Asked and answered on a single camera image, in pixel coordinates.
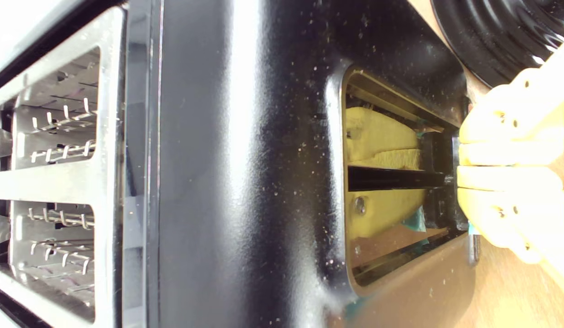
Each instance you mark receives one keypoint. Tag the black two-slot toaster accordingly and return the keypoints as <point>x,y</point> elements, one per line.
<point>218,159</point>

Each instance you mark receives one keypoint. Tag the black round plate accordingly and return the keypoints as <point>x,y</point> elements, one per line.
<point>491,32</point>

